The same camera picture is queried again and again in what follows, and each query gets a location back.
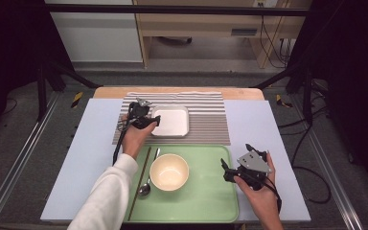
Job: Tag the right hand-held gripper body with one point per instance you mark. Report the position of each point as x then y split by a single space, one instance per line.
252 169

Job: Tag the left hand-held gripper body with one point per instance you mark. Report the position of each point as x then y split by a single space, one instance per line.
139 111

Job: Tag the white square plate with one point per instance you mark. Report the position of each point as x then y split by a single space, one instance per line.
172 123

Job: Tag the green tray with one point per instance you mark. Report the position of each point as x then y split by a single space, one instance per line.
207 191

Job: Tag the cream bowl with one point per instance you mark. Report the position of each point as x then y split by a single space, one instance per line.
169 172

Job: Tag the brown wooden chopstick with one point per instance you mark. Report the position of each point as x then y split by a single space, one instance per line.
140 177

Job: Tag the metal spoon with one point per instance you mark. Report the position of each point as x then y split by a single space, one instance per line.
144 190

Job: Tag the person's left hand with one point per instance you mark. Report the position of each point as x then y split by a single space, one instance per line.
134 140

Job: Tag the person's right hand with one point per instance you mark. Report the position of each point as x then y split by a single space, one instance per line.
265 201

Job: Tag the wooden table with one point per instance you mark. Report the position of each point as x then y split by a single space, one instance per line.
111 92

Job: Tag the grey striped placemat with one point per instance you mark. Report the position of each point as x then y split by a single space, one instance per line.
207 115

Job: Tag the yellow black tape marker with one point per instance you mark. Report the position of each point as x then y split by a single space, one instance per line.
281 100
76 99

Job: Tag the black metal stand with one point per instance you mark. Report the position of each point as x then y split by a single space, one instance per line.
41 89
306 92

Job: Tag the light wooden desk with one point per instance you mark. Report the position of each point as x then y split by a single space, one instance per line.
198 25

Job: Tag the black horizontal bar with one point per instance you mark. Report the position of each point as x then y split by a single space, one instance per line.
172 9

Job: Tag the dark desk label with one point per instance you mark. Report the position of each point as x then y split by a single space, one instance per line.
244 32

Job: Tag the black curtain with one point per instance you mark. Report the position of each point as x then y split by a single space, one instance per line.
348 64
12 48

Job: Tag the white power socket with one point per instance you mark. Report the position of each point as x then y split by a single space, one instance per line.
265 3

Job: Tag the aluminium floor rail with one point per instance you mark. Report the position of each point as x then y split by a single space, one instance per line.
22 159
326 159

